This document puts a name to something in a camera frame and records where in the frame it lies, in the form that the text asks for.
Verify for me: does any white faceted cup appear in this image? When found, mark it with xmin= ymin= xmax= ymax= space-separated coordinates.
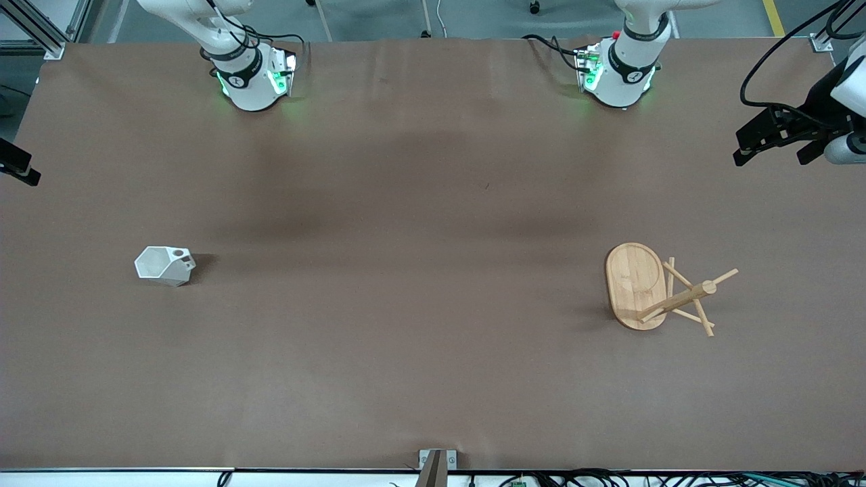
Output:
xmin=134 ymin=246 xmax=197 ymax=287

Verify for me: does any wooden cup rack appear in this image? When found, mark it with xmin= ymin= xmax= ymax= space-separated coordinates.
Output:
xmin=604 ymin=242 xmax=739 ymax=338

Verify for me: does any brown table cover sheet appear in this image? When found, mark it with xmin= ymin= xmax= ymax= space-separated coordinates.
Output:
xmin=0 ymin=37 xmax=866 ymax=471

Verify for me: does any aluminium frame post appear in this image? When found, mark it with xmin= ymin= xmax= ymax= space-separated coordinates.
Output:
xmin=810 ymin=0 xmax=866 ymax=53
xmin=0 ymin=0 xmax=68 ymax=60

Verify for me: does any black left arm base cable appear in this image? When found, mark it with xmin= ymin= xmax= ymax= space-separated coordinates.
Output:
xmin=521 ymin=34 xmax=586 ymax=72

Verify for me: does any black arm base cable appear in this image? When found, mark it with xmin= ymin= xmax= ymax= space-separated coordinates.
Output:
xmin=521 ymin=34 xmax=586 ymax=72
xmin=244 ymin=27 xmax=309 ymax=65

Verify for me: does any black right arm base cable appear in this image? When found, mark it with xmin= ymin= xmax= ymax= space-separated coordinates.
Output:
xmin=244 ymin=27 xmax=309 ymax=65

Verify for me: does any black cable bundle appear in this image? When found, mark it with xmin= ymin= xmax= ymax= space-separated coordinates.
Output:
xmin=497 ymin=468 xmax=866 ymax=487

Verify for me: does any metal bracket with dark post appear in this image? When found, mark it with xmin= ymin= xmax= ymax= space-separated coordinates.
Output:
xmin=414 ymin=449 xmax=458 ymax=487

